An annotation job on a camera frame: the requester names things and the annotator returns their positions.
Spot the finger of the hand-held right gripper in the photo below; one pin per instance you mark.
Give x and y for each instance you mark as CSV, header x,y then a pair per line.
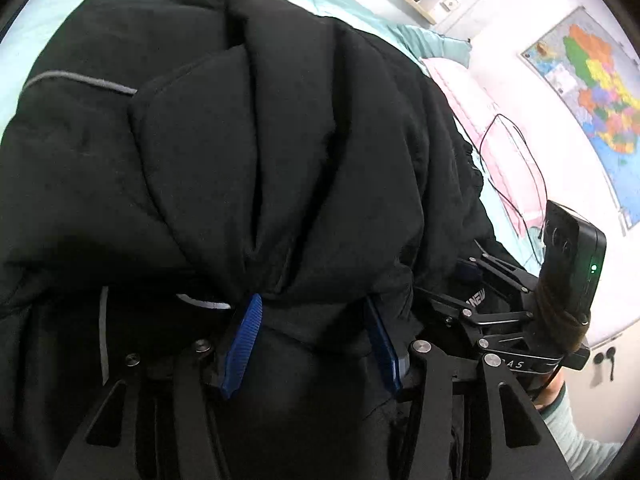
x,y
505,272
495,317

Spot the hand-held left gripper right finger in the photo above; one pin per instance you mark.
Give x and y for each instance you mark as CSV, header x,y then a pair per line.
x,y
382,347

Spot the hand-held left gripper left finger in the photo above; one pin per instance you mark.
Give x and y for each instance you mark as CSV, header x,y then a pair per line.
x,y
242,345

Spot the black hooded jacket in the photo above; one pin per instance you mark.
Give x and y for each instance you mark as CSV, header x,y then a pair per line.
x,y
225,160

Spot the person's right forearm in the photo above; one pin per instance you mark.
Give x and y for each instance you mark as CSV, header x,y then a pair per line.
x,y
575,440

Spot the pink pillow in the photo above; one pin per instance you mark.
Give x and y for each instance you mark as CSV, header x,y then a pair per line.
x,y
465,91

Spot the teal pillow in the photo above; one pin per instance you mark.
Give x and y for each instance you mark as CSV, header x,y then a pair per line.
x,y
440,45

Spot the black wall plug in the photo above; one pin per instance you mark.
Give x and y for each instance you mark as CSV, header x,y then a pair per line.
x,y
604,360

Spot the colourful wall map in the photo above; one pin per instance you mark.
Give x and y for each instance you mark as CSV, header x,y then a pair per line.
x,y
600,85

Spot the white wall socket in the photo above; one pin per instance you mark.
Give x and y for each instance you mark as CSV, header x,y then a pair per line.
x,y
450,3

